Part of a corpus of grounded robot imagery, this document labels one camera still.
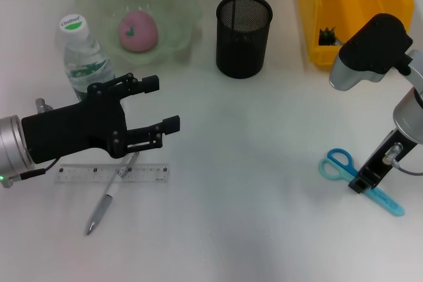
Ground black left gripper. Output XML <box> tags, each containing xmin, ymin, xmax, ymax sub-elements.
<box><xmin>21</xmin><ymin>73</ymin><xmax>182</xmax><ymax>164</ymax></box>

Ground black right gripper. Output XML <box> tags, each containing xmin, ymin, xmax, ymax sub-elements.
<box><xmin>348</xmin><ymin>129</ymin><xmax>416</xmax><ymax>194</ymax></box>

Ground blue scissors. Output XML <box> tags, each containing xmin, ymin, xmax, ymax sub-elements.
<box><xmin>319</xmin><ymin>148</ymin><xmax>404</xmax><ymax>217</ymax></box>

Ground pink toy peach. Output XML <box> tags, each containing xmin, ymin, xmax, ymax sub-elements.
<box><xmin>118</xmin><ymin>10</ymin><xmax>159</xmax><ymax>52</ymax></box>

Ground clear green-label water bottle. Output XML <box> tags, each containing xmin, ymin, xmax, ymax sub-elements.
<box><xmin>58</xmin><ymin>13</ymin><xmax>116</xmax><ymax>102</ymax></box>

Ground transparent plastic ruler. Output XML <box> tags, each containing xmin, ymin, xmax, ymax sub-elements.
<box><xmin>54</xmin><ymin>162</ymin><xmax>171</xmax><ymax>184</ymax></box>

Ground grey white ballpoint pen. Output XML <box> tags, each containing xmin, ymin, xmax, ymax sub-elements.
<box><xmin>85</xmin><ymin>151</ymin><xmax>140</xmax><ymax>236</ymax></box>

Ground green plastic wrapper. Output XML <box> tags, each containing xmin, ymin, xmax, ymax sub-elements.
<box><xmin>317</xmin><ymin>26</ymin><xmax>346</xmax><ymax>47</ymax></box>

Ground translucent green fruit bowl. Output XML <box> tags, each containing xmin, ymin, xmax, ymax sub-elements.
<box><xmin>75</xmin><ymin>0</ymin><xmax>204</xmax><ymax>73</ymax></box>

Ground black mesh pen holder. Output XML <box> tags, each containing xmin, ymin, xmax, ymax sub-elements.
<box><xmin>215</xmin><ymin>0</ymin><xmax>274</xmax><ymax>80</ymax></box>

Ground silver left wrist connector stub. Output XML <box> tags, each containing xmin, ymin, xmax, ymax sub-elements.
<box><xmin>35</xmin><ymin>98</ymin><xmax>54</xmax><ymax>113</ymax></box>

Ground right wrist cable with plug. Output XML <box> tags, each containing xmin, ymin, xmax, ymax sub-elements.
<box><xmin>382</xmin><ymin>142</ymin><xmax>423</xmax><ymax>176</ymax></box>

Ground wrist cable with plug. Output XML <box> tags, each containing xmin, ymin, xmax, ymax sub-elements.
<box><xmin>1</xmin><ymin>159</ymin><xmax>59</xmax><ymax>189</ymax></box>
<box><xmin>382</xmin><ymin>142</ymin><xmax>423</xmax><ymax>176</ymax></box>

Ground left wrist cable with plug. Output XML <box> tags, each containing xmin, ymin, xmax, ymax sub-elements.
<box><xmin>1</xmin><ymin>159</ymin><xmax>59</xmax><ymax>189</ymax></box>

